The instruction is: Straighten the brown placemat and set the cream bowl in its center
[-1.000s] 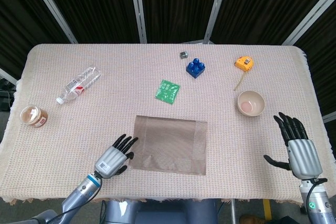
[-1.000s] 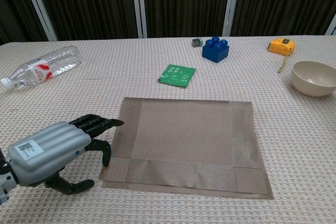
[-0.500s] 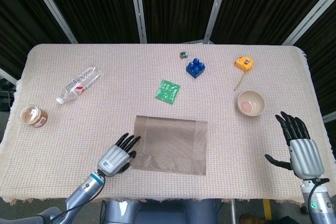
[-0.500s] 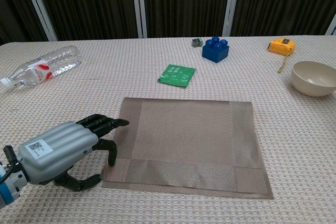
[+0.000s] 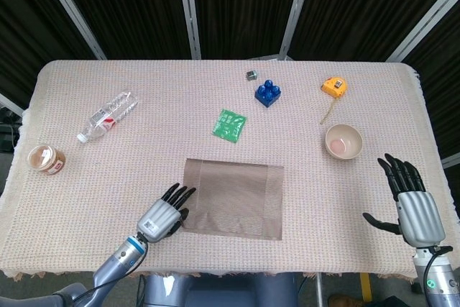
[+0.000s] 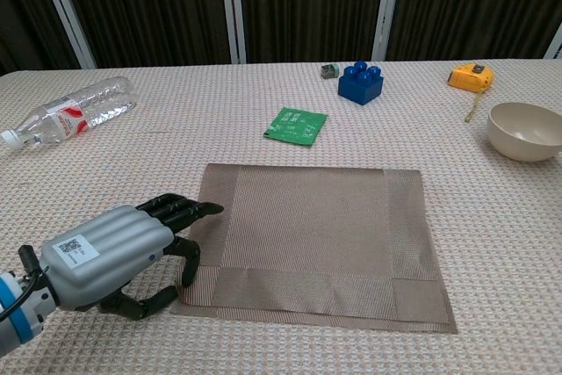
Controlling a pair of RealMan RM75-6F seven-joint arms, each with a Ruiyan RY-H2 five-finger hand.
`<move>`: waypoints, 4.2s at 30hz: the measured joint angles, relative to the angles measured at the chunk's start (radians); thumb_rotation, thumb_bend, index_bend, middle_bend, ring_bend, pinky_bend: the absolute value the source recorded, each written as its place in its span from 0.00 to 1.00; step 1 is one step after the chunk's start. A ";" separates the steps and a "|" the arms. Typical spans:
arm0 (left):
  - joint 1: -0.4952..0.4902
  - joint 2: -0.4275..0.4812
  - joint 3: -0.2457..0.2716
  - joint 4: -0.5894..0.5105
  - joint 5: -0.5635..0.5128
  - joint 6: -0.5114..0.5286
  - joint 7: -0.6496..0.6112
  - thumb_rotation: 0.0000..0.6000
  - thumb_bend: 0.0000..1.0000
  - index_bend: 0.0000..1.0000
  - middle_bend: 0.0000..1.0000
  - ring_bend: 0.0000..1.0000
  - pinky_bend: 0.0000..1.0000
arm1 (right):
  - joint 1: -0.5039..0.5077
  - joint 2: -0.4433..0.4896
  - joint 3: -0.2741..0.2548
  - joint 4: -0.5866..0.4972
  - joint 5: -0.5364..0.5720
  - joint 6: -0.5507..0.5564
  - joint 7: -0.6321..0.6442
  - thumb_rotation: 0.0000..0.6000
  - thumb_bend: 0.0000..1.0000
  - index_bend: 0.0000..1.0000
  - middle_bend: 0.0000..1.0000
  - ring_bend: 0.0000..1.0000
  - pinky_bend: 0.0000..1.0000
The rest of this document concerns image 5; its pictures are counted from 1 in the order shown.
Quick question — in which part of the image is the checkered beige tablecloth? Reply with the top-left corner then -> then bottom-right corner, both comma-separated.
0,59 -> 452,285

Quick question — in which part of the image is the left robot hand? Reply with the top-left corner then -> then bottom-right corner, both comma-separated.
135,183 -> 197,244

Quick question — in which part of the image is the brown woven placemat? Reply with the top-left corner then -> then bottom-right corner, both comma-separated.
180,157 -> 285,241

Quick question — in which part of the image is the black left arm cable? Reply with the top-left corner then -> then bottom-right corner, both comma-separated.
53,237 -> 148,304

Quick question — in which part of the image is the dark pleated partition panel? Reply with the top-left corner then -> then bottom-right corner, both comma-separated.
0,0 -> 104,110
404,0 -> 460,164
287,0 -> 460,62
50,0 -> 193,60
190,0 -> 305,60

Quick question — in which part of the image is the green foil sachet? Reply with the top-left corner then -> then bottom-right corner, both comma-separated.
211,108 -> 248,145

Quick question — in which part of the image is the white metal partition post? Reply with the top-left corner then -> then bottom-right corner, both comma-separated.
278,0 -> 317,60
384,0 -> 460,63
175,0 -> 203,60
441,155 -> 460,170
34,0 -> 107,60
0,92 -> 23,118

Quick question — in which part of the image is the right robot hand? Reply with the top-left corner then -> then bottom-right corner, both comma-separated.
362,152 -> 446,249

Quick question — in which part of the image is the yellow tape measure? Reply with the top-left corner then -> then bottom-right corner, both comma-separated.
319,76 -> 350,126

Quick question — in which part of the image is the brown lidded round container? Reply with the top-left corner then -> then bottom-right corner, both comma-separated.
27,144 -> 67,176

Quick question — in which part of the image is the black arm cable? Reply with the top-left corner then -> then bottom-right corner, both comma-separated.
418,244 -> 454,290
53,237 -> 148,304

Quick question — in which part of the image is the brown leather shoe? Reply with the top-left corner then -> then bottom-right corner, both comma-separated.
328,294 -> 355,307

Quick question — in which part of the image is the blue grey robot torso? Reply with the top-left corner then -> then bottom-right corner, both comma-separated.
138,272 -> 299,307

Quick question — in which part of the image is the blue toy building block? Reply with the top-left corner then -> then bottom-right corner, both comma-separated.
254,78 -> 283,109

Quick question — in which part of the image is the clear plastic water bottle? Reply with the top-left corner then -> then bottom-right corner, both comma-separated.
76,91 -> 140,144

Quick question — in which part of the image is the cream bowl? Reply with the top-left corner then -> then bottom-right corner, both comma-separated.
325,123 -> 364,161

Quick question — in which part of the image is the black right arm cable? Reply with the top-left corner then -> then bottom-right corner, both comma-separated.
418,244 -> 454,290

